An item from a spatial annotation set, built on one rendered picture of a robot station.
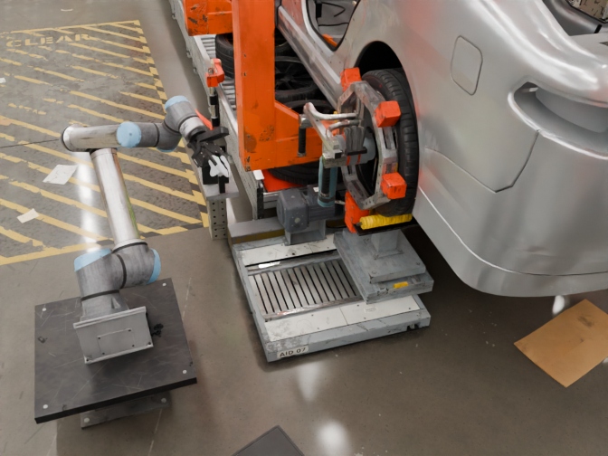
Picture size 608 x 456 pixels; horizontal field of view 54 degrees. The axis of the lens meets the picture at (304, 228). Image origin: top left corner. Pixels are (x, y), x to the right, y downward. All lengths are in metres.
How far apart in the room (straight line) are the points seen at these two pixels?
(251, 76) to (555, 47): 1.52
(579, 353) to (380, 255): 1.06
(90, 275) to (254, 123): 1.09
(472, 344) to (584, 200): 1.35
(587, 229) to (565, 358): 1.29
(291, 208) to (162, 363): 1.06
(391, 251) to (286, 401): 0.94
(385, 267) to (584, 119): 1.42
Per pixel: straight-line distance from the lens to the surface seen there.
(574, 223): 1.95
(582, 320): 3.39
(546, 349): 3.17
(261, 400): 2.74
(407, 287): 3.04
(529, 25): 1.86
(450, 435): 2.73
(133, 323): 2.47
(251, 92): 2.92
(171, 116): 2.26
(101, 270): 2.51
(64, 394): 2.53
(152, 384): 2.47
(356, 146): 2.45
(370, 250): 3.10
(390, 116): 2.41
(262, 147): 3.07
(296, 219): 3.12
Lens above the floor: 2.24
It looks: 39 degrees down
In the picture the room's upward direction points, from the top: 2 degrees clockwise
